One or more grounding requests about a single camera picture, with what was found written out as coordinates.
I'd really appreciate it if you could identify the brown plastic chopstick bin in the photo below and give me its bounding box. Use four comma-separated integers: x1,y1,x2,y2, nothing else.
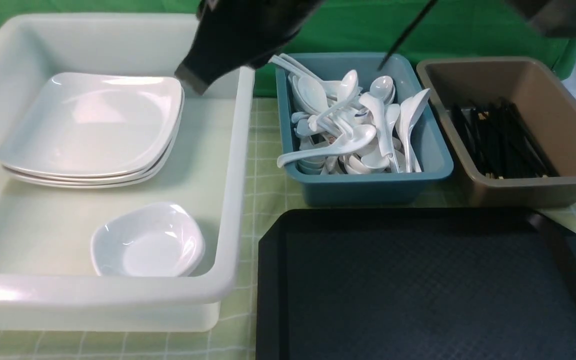
416,56,576,208

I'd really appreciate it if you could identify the teal plastic cutlery bin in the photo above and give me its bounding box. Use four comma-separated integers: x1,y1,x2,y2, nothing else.
285,52,454,207

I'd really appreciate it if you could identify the white soup spoon top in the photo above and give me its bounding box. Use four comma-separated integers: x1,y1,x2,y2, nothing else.
269,53,341,100

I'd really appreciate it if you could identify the white plate in tub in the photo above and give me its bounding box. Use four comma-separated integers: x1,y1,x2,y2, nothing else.
1,138,175,190
1,98,186,189

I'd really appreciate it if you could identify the black chopsticks pile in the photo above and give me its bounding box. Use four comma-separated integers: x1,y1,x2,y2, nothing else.
449,97,560,179

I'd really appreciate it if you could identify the top white plate in tub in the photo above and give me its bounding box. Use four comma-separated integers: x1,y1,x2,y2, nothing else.
1,98,186,189

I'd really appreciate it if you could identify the white soup spoon upright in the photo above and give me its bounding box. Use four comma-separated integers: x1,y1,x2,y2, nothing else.
398,88,431,173

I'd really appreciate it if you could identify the lower white plate in tub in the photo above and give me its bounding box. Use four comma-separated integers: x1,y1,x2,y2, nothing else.
1,138,175,190

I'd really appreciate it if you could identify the green backdrop cloth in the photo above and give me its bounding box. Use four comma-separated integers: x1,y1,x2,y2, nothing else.
0,0,576,79

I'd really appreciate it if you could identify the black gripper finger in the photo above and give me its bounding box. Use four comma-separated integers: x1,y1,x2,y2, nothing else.
174,0,323,95

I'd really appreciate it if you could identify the black serving tray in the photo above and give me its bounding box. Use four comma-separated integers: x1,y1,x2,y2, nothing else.
255,207,576,360

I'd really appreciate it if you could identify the white bowl tray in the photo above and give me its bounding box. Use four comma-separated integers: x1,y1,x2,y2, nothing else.
90,202,206,277

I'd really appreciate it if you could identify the white soup spoon front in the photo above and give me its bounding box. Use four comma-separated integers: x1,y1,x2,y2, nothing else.
276,124,377,168

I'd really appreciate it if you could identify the green checked tablecloth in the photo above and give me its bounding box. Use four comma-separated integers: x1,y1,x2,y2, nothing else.
0,98,576,360

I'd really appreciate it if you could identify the large white square plate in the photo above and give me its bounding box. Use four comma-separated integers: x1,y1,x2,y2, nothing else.
0,71,185,178

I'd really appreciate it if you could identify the large white plastic tub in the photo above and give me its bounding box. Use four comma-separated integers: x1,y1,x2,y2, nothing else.
0,13,255,332

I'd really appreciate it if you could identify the white soup spoon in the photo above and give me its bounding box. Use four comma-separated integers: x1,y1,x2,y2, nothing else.
269,53,341,100
309,69,359,130
276,124,377,168
398,88,431,173

